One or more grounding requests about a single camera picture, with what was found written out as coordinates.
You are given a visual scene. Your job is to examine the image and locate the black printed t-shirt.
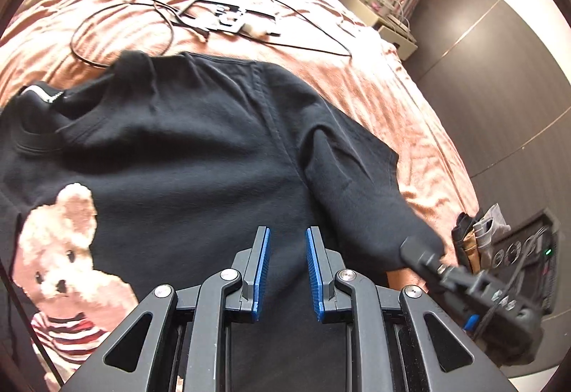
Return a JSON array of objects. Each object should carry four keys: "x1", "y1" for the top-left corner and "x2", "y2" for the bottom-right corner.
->
[{"x1": 0, "y1": 50, "x2": 445, "y2": 392}]

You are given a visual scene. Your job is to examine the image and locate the folded grey shirt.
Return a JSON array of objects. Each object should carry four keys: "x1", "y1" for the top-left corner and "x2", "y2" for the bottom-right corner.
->
[{"x1": 473, "y1": 203, "x2": 511, "y2": 253}]

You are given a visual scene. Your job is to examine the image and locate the folded black shirt bottom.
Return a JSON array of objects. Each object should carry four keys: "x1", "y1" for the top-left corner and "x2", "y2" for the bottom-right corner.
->
[{"x1": 451, "y1": 212, "x2": 474, "y2": 266}]

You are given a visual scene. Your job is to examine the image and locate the dark wood wardrobe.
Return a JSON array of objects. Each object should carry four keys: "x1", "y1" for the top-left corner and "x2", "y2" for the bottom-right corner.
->
[{"x1": 400, "y1": 0, "x2": 571, "y2": 380}]

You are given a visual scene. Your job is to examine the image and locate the white bedside cabinet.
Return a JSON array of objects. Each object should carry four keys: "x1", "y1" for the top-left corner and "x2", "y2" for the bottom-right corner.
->
[{"x1": 341, "y1": 0, "x2": 418, "y2": 61}]

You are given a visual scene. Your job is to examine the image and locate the brown bed blanket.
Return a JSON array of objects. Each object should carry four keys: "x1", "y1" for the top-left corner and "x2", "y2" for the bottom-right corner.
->
[{"x1": 1, "y1": 0, "x2": 479, "y2": 264}]

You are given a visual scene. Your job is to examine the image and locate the black braided cable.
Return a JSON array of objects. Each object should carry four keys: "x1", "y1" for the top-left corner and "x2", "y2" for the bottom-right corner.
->
[{"x1": 0, "y1": 256, "x2": 66, "y2": 388}]

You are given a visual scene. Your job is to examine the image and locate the black cables on bed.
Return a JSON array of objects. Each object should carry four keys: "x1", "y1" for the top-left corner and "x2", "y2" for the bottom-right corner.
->
[{"x1": 69, "y1": 0, "x2": 353, "y2": 69}]

